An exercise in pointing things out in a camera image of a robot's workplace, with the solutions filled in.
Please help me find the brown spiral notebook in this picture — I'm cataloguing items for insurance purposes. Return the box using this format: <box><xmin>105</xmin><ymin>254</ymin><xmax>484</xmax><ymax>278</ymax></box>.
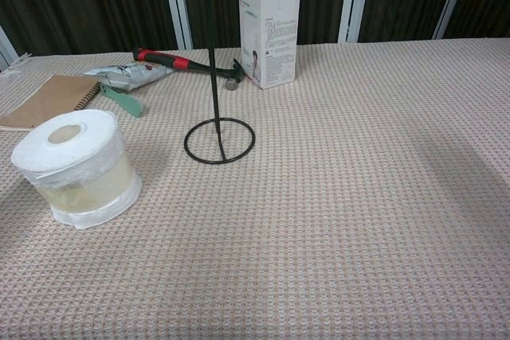
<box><xmin>0</xmin><ymin>74</ymin><xmax>101</xmax><ymax>131</ymax></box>

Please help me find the red and black hammer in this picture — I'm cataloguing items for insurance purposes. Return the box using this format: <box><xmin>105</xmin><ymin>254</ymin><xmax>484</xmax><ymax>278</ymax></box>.
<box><xmin>132</xmin><ymin>47</ymin><xmax>244</xmax><ymax>91</ymax></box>

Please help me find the green plastic spatula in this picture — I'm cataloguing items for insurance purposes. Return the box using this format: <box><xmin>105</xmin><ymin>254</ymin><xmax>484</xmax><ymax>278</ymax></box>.
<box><xmin>97</xmin><ymin>83</ymin><xmax>143</xmax><ymax>119</ymax></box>

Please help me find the beige waffle weave tablecloth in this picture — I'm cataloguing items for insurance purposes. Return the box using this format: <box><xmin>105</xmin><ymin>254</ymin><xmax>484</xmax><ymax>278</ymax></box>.
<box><xmin>0</xmin><ymin>38</ymin><xmax>510</xmax><ymax>340</ymax></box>

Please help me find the black metal stand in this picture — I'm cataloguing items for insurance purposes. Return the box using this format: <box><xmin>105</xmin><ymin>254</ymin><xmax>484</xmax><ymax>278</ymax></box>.
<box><xmin>183</xmin><ymin>0</ymin><xmax>256</xmax><ymax>165</ymax></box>

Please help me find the white toilet paper roll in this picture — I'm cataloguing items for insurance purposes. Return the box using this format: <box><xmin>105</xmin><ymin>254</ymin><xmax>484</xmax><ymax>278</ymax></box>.
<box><xmin>10</xmin><ymin>108</ymin><xmax>143</xmax><ymax>231</ymax></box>

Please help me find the silver foil snack bag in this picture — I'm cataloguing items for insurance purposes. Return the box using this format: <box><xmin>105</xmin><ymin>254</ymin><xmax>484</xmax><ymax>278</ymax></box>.
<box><xmin>83</xmin><ymin>61</ymin><xmax>176</xmax><ymax>92</ymax></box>

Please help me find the white printed carton box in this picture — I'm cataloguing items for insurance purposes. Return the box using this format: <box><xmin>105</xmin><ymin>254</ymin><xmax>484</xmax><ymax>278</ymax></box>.
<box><xmin>237</xmin><ymin>0</ymin><xmax>301</xmax><ymax>90</ymax></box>

